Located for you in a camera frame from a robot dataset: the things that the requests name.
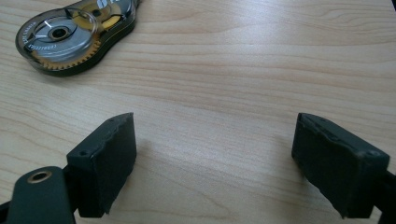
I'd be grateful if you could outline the clear correction tape dispenser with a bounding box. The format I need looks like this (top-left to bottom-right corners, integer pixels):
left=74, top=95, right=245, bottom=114
left=14, top=0, right=143, bottom=77

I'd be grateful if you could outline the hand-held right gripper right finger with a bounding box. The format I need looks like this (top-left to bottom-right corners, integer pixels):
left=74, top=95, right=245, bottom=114
left=290, top=112, right=396, bottom=219

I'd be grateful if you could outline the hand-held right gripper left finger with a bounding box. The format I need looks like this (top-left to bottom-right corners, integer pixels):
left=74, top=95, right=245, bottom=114
left=64, top=112, right=138, bottom=218

